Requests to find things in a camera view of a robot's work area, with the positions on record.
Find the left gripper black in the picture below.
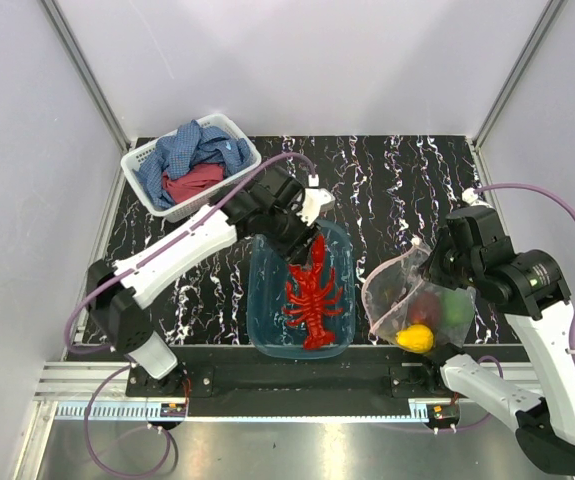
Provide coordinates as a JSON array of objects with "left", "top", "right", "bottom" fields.
[{"left": 264, "top": 202, "right": 323, "bottom": 266}]

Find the red fake lobster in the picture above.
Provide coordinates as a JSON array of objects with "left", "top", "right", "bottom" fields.
[{"left": 283, "top": 236, "right": 343, "bottom": 351}]

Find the clear zip top bag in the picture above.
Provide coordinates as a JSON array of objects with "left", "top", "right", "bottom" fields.
[{"left": 361, "top": 237, "right": 476, "bottom": 350}]

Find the yellow fake fruit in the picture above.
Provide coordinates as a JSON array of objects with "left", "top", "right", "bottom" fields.
[{"left": 396, "top": 324, "right": 435, "bottom": 354}]

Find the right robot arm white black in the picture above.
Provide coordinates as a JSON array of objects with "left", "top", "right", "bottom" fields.
[{"left": 420, "top": 204, "right": 575, "bottom": 477}]

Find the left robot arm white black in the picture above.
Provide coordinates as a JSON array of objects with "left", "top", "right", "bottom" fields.
[{"left": 86, "top": 167, "right": 335, "bottom": 396}]

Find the green fake vegetable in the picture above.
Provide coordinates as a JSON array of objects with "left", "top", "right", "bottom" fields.
[{"left": 440, "top": 290, "right": 474, "bottom": 326}]

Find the red fake apple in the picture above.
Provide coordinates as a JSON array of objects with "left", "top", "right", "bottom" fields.
[{"left": 408, "top": 292, "right": 441, "bottom": 326}]

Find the blue plastic container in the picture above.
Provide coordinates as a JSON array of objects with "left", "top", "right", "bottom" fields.
[{"left": 247, "top": 220, "right": 356, "bottom": 360}]

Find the red cloth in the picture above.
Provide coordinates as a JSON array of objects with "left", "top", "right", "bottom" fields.
[{"left": 162, "top": 163, "right": 224, "bottom": 205}]

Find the blue patterned cloth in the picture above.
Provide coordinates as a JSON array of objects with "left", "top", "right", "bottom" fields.
[{"left": 135, "top": 120, "right": 253, "bottom": 210}]

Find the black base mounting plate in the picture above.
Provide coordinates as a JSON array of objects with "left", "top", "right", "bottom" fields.
[{"left": 127, "top": 362, "right": 437, "bottom": 398}]

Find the white plastic basket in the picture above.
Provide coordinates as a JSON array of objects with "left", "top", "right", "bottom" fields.
[{"left": 120, "top": 114, "right": 261, "bottom": 222}]

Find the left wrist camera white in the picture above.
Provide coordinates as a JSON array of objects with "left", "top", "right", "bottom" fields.
[{"left": 297, "top": 188, "right": 335, "bottom": 226}]

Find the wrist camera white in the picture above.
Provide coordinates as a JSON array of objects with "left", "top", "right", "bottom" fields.
[
  {"left": 297, "top": 188, "right": 335, "bottom": 226},
  {"left": 462, "top": 188, "right": 480, "bottom": 206}
]

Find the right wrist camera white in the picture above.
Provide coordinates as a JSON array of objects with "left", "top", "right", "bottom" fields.
[{"left": 462, "top": 188, "right": 480, "bottom": 206}]

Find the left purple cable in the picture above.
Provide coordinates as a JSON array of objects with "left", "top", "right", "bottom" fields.
[{"left": 64, "top": 152, "right": 321, "bottom": 474}]

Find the aluminium frame rail front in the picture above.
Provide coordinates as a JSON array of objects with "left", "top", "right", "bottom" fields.
[{"left": 34, "top": 362, "right": 141, "bottom": 401}]

